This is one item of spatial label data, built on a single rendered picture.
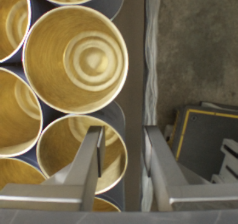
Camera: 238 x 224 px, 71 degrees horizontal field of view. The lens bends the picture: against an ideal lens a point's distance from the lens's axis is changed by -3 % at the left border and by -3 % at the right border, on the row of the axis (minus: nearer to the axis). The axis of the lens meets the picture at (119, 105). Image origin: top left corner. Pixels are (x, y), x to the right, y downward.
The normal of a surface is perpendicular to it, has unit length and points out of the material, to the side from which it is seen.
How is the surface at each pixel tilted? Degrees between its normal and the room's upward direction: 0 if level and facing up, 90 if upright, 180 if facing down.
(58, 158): 89
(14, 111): 89
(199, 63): 0
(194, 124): 0
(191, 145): 0
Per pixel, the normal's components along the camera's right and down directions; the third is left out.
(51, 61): 1.00, 0.06
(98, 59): -0.01, 0.25
